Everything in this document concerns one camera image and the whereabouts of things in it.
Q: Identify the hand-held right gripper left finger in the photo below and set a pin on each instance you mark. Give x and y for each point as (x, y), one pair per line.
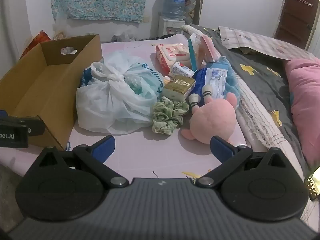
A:
(105, 146)

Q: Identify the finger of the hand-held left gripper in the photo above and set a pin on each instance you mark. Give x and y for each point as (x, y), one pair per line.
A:
(32, 126)

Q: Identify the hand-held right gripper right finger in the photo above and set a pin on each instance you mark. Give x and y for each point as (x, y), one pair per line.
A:
(220, 148)

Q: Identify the pink plush toy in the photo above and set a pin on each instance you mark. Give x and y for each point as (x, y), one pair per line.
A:
(212, 118)

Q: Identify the brown cardboard box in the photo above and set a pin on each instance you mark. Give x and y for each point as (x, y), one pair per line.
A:
(37, 85)

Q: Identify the white plastic bag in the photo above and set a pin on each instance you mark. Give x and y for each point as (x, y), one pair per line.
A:
(110, 105)

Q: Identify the green scrunchie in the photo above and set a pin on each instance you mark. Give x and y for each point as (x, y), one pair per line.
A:
(166, 116)

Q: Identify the blue white packet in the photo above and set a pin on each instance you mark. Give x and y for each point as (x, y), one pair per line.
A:
(210, 80)

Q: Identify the gold tissue pack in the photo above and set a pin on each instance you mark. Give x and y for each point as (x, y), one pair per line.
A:
(177, 87)

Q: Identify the small white tissue pack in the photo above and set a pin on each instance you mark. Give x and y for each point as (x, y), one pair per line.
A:
(181, 70)

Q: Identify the pink printed mat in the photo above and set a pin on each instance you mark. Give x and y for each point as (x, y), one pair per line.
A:
(140, 152)

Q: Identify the white checked bedsheet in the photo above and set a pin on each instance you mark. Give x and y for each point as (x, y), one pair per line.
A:
(260, 122)

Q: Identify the light blue towel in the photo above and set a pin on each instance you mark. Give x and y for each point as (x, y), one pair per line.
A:
(231, 80)

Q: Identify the grey quilt with yellow print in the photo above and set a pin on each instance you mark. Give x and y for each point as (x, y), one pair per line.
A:
(260, 80)

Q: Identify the red paper bag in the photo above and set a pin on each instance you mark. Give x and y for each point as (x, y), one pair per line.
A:
(37, 40)

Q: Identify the pink pillow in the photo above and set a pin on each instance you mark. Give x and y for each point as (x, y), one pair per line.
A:
(306, 100)

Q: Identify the teal edged packet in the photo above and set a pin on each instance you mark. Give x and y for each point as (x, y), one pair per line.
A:
(192, 52)

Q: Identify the pink striped packet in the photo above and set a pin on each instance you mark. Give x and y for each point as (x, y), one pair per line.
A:
(208, 47)

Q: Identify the red pink wet wipes pack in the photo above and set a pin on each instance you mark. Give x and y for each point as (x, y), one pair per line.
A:
(170, 53)

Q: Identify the clear plastic bag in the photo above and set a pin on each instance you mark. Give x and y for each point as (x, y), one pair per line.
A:
(123, 37)

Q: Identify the plaid printed pillow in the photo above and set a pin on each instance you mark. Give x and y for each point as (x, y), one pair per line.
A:
(265, 42)

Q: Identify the white fluffy blanket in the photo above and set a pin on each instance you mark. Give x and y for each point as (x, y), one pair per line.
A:
(188, 30)

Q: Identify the white water dispenser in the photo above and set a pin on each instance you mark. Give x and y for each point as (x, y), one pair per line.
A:
(171, 26)

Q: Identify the zigzag patterned board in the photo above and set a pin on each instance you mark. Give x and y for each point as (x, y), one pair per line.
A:
(193, 5)

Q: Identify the blue water bottle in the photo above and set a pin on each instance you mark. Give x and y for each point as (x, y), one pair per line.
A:
(174, 2)

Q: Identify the brown wooden door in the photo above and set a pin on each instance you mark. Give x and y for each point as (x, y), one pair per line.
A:
(297, 12)

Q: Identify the white wall rack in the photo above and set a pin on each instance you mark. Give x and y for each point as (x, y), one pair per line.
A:
(301, 1)

